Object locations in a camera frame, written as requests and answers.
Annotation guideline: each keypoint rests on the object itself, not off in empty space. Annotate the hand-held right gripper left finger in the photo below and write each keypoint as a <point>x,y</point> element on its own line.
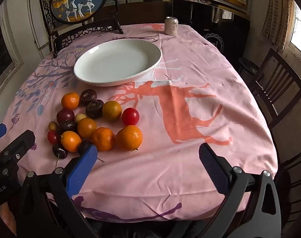
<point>82,171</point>

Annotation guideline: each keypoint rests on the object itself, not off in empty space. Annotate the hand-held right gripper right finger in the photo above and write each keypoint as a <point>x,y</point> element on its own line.
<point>213,168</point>

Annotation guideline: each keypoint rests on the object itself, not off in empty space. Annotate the dark cherry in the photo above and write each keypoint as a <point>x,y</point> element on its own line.
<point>59,151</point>

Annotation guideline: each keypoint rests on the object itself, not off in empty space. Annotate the smooth small orange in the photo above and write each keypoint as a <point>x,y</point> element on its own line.
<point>70,141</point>
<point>86,128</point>

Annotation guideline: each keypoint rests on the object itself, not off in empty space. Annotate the red cherry tomato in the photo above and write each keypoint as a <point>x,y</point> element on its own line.
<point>53,137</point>
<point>130,116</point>

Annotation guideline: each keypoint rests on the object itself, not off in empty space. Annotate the bumpy mandarin orange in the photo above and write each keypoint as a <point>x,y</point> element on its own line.
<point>103,138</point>
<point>129,137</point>
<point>70,101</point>

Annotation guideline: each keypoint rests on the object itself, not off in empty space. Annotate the tan longan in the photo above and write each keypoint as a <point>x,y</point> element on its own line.
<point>80,117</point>
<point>53,126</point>

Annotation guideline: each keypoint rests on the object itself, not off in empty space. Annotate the dark brown water chestnut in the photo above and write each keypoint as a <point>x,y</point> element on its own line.
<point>94,109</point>
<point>88,96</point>
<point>66,126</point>

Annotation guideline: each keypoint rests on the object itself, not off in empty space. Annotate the dark red plum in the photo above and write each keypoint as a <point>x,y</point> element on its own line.
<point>65,115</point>

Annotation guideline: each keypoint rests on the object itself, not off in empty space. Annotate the yellowish orange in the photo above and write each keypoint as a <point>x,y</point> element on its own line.
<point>112,111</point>

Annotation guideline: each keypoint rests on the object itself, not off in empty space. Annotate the white oval plate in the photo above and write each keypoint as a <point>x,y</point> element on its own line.
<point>115,62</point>

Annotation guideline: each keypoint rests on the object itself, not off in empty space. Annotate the printed pink tablecloth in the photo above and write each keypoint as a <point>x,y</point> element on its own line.
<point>153,173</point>

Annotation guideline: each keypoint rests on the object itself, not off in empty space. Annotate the window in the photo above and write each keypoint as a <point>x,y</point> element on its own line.
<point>300,24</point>
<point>2,52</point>

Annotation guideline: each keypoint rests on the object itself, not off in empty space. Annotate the dark slatted wooden chair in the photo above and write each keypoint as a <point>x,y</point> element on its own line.
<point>294,158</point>
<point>276,55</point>

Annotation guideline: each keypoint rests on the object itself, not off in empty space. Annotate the round dark stool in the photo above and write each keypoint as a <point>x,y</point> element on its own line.
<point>248,67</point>

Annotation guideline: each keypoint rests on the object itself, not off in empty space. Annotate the black carved wooden chair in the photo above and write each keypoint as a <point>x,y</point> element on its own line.
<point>66,39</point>

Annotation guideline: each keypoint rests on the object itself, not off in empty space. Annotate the pale drink can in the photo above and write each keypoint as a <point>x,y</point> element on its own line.
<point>171,27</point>

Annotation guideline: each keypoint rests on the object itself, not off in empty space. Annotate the round deer painting table screen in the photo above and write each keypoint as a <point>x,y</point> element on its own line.
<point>76,2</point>

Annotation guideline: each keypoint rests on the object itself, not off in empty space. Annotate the black glossy cabinet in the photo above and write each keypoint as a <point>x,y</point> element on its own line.
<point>197,14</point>

